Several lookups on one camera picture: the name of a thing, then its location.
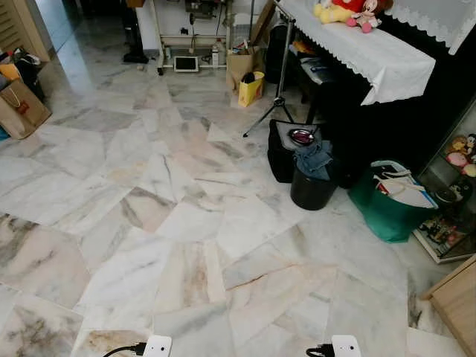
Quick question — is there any glass display cabinet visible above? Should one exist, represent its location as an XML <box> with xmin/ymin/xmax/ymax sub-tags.
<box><xmin>413</xmin><ymin>112</ymin><xmax>476</xmax><ymax>265</ymax></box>

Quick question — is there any green tote bag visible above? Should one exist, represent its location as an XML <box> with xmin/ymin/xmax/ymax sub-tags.
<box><xmin>348</xmin><ymin>160</ymin><xmax>440</xmax><ymax>244</ymax></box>

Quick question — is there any black upright piano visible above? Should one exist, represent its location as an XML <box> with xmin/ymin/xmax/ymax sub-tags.
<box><xmin>324</xmin><ymin>15</ymin><xmax>476</xmax><ymax>183</ymax></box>

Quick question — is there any light wooden cabinet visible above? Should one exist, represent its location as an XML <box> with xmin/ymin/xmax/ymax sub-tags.
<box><xmin>420</xmin><ymin>257</ymin><xmax>476</xmax><ymax>357</ymax></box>

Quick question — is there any blue denim cloth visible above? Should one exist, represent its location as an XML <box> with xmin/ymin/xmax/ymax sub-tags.
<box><xmin>295</xmin><ymin>141</ymin><xmax>335</xmax><ymax>181</ymax></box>

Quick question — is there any white lace cloth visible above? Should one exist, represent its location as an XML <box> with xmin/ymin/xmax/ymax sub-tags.
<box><xmin>387</xmin><ymin>0</ymin><xmax>476</xmax><ymax>54</ymax></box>

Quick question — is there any black bucket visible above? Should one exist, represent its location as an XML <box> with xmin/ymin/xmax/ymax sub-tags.
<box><xmin>290</xmin><ymin>160</ymin><xmax>337</xmax><ymax>211</ymax></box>

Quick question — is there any white tablecloth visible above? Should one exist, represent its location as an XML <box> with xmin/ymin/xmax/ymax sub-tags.
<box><xmin>279</xmin><ymin>0</ymin><xmax>437</xmax><ymax>106</ymax></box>

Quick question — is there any red round tin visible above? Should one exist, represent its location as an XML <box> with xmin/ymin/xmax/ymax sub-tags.
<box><xmin>289</xmin><ymin>128</ymin><xmax>316</xmax><ymax>146</ymax></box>

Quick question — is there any pink plush doll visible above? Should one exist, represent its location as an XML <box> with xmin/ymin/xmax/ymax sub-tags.
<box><xmin>346</xmin><ymin>0</ymin><xmax>393</xmax><ymax>34</ymax></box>

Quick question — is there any black piano bench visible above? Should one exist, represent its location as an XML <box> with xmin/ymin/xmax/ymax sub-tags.
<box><xmin>286</xmin><ymin>41</ymin><xmax>335</xmax><ymax>123</ymax></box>

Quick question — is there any yellow red plush toy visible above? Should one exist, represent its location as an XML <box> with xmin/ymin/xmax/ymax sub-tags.
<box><xmin>312</xmin><ymin>0</ymin><xmax>367</xmax><ymax>25</ymax></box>

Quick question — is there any black tripod stand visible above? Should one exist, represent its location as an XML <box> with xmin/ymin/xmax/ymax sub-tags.
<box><xmin>243</xmin><ymin>0</ymin><xmax>317</xmax><ymax>138</ymax></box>

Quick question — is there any yellow paper bag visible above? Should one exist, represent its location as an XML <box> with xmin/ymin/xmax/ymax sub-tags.
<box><xmin>238</xmin><ymin>71</ymin><xmax>266</xmax><ymax>108</ymax></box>

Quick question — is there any plain brown paper bag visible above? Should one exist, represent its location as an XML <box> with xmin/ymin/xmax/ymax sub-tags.
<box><xmin>226</xmin><ymin>46</ymin><xmax>257</xmax><ymax>90</ymax></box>

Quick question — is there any white sewing machine table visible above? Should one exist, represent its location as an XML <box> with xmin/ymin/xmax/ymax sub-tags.
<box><xmin>152</xmin><ymin>0</ymin><xmax>233</xmax><ymax>75</ymax></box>

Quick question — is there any brown bag with red mark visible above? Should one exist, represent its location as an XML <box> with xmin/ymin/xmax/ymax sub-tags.
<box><xmin>0</xmin><ymin>78</ymin><xmax>53</xmax><ymax>141</ymax></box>

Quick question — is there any black fabric bag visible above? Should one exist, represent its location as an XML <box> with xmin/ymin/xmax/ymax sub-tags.
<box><xmin>7</xmin><ymin>48</ymin><xmax>47</xmax><ymax>101</ymax></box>

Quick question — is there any wooden louvre door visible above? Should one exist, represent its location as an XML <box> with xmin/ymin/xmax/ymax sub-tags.
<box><xmin>0</xmin><ymin>0</ymin><xmax>51</xmax><ymax>62</ymax></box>

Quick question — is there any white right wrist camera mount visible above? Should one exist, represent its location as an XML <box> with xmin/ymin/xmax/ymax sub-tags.
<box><xmin>332</xmin><ymin>335</ymin><xmax>362</xmax><ymax>357</ymax></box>

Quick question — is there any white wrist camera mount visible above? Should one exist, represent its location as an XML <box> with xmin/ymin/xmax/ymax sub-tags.
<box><xmin>144</xmin><ymin>335</ymin><xmax>173</xmax><ymax>357</ymax></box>
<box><xmin>332</xmin><ymin>335</ymin><xmax>362</xmax><ymax>357</ymax></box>

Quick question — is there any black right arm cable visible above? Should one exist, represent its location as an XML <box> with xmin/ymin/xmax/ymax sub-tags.
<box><xmin>306</xmin><ymin>343</ymin><xmax>335</xmax><ymax>357</ymax></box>

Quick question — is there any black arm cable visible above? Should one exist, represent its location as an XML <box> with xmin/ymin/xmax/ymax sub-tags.
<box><xmin>103</xmin><ymin>341</ymin><xmax>147</xmax><ymax>357</ymax></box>
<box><xmin>306</xmin><ymin>343</ymin><xmax>335</xmax><ymax>357</ymax></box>

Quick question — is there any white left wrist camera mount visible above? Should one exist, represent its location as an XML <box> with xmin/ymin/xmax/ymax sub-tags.
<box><xmin>144</xmin><ymin>335</ymin><xmax>173</xmax><ymax>357</ymax></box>

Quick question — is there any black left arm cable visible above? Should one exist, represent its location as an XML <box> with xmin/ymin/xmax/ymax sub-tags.
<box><xmin>103</xmin><ymin>341</ymin><xmax>147</xmax><ymax>357</ymax></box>

